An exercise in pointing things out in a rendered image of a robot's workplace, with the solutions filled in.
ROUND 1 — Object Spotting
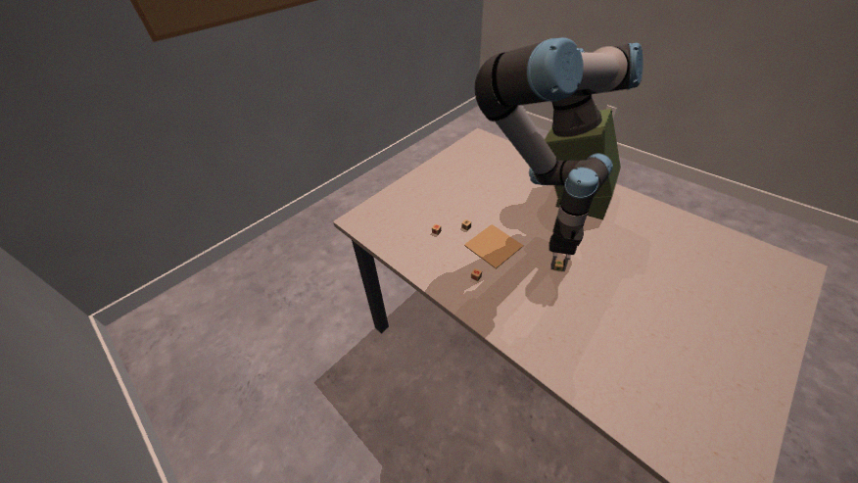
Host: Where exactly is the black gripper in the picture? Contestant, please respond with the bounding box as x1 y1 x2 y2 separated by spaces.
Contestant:
549 206 588 271

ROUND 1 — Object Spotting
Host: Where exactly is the tan square mat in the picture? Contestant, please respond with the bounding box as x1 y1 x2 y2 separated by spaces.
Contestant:
464 224 524 268

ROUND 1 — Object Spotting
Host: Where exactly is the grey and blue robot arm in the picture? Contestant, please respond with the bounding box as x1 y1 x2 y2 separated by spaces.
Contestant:
475 37 643 216

